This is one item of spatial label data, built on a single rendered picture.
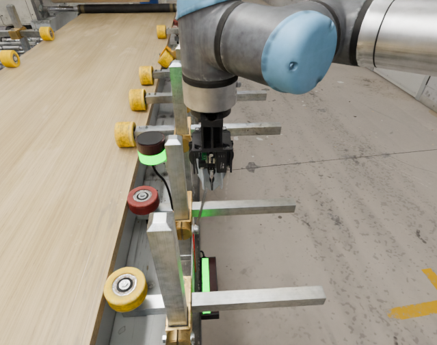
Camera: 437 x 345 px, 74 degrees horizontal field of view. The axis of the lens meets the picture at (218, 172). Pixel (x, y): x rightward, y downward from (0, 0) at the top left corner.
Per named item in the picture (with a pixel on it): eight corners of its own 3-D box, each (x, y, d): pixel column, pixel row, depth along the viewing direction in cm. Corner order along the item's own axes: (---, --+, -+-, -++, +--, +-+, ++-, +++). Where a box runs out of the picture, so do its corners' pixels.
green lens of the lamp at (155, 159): (167, 148, 66) (167, 139, 65) (165, 164, 62) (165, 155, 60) (141, 149, 66) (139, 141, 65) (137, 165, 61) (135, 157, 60)
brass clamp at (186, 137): (193, 129, 99) (192, 116, 96) (193, 152, 89) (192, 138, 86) (175, 130, 99) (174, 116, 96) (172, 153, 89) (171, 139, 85)
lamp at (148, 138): (175, 201, 77) (165, 130, 63) (174, 217, 72) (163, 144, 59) (152, 202, 76) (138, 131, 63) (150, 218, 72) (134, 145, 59)
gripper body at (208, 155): (191, 176, 54) (187, 118, 46) (192, 150, 60) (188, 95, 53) (233, 175, 54) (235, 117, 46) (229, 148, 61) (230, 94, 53)
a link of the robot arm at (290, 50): (355, 5, 34) (269, -7, 41) (304, 21, 28) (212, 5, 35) (336, 82, 40) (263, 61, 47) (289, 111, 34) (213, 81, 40)
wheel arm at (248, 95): (264, 96, 117) (265, 88, 115) (266, 100, 114) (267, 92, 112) (138, 100, 115) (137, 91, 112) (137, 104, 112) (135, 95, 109)
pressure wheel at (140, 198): (163, 212, 87) (159, 183, 79) (161, 233, 80) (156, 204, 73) (137, 213, 86) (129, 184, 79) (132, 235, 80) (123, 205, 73)
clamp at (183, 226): (193, 202, 86) (191, 190, 83) (192, 239, 76) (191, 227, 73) (174, 203, 86) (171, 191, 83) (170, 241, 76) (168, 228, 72)
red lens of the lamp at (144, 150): (167, 139, 65) (165, 130, 63) (164, 155, 60) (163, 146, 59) (139, 139, 64) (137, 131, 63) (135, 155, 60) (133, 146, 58)
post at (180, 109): (193, 192, 108) (182, 58, 77) (193, 198, 105) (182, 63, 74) (183, 192, 107) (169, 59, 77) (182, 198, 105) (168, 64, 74)
